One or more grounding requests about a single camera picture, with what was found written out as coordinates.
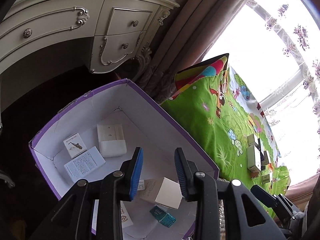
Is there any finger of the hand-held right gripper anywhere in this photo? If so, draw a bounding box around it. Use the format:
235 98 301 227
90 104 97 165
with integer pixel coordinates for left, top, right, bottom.
251 185 302 220

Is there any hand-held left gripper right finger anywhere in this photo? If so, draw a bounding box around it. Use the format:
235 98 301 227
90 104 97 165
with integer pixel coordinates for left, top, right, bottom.
174 147 288 240

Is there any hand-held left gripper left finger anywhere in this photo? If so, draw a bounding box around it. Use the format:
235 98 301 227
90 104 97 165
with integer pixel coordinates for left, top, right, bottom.
30 147 144 240

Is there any plain beige carton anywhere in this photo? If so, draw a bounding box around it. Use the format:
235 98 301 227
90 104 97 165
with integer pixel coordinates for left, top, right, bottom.
139 177 183 210

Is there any pile of small cartons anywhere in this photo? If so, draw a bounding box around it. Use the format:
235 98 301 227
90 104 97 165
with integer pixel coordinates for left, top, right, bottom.
246 133 273 184

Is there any white plastic case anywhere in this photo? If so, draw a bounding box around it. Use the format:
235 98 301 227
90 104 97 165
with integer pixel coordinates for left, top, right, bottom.
97 123 127 158

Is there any white box with gold logo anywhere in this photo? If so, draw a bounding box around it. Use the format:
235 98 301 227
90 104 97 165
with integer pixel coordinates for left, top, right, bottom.
119 201 133 229

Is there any teal packet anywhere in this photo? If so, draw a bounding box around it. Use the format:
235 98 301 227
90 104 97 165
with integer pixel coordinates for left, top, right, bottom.
149 205 177 228

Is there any white text covered box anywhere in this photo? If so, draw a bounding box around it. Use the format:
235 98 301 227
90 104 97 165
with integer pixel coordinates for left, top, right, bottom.
64 146 106 182

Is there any purple cardboard box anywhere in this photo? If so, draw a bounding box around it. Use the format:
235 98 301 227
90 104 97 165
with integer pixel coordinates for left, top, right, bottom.
28 78 220 240

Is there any white saxophone print box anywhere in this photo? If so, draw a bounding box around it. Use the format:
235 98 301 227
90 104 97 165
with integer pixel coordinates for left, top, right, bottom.
63 132 87 159

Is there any pink curtain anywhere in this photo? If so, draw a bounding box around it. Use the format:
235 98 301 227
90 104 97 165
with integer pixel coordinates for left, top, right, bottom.
135 0 265 105
287 172 320 205

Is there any striped plush cushion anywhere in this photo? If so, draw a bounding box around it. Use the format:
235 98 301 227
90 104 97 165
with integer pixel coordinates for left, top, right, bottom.
218 200 227 233

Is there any cartoon printed green cloth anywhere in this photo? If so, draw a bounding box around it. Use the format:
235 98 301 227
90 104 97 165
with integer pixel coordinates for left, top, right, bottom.
160 53 292 209

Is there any lace window curtain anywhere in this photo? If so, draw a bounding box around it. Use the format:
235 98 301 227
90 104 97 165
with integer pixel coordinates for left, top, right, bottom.
240 0 320 135

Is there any cream carved dresser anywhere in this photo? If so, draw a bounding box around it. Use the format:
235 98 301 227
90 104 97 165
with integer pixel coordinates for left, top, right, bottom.
0 0 180 80

